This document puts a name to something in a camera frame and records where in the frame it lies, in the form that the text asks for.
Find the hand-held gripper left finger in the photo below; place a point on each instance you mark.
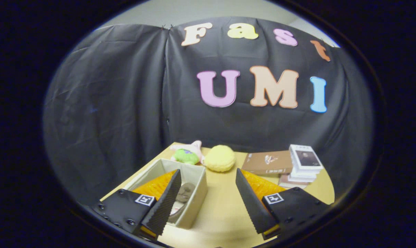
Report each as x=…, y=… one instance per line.
x=163, y=208

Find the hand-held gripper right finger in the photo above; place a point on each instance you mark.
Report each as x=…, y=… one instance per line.
x=252, y=206

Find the brown fuzzy shoe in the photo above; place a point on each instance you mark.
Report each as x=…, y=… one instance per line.
x=185, y=192

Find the beige fabric storage box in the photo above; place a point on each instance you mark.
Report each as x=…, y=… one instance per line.
x=197, y=199

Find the pinkish brown book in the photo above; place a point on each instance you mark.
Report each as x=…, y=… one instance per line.
x=287, y=182

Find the pink and green plush toy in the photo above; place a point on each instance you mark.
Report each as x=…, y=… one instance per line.
x=187, y=156

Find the yellow round plush toy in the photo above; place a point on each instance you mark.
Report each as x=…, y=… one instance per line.
x=220, y=158

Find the white book with portrait cover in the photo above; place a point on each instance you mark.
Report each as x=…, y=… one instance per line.
x=306, y=158

